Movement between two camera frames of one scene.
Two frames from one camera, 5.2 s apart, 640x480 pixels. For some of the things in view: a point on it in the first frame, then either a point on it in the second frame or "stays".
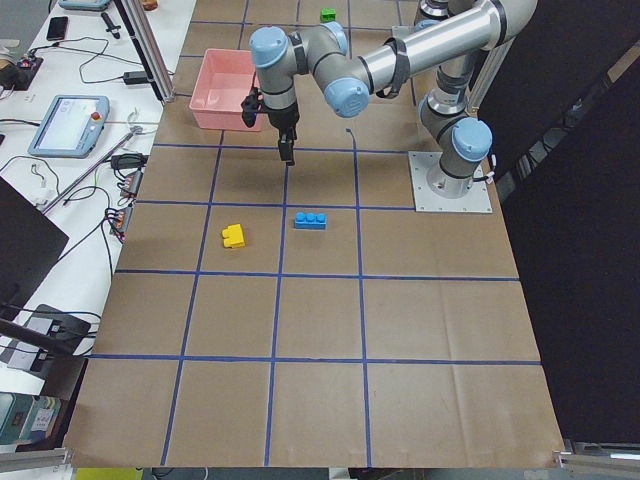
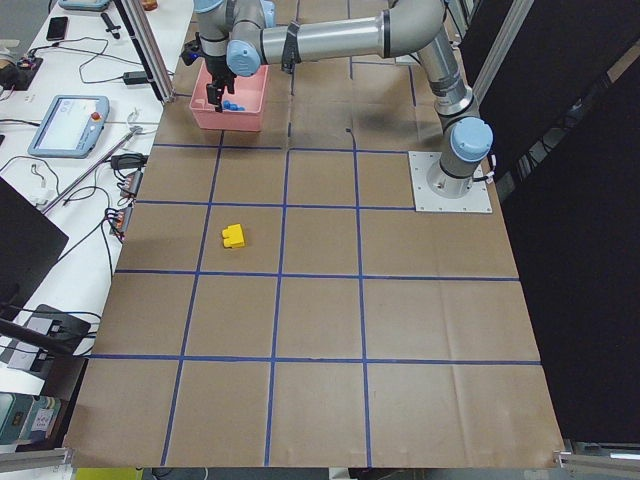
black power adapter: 135,77 stays
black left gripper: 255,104 to 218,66
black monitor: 30,241 stays
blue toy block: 310,221 to 226,105
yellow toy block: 233,236 stays
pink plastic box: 221,80 stays
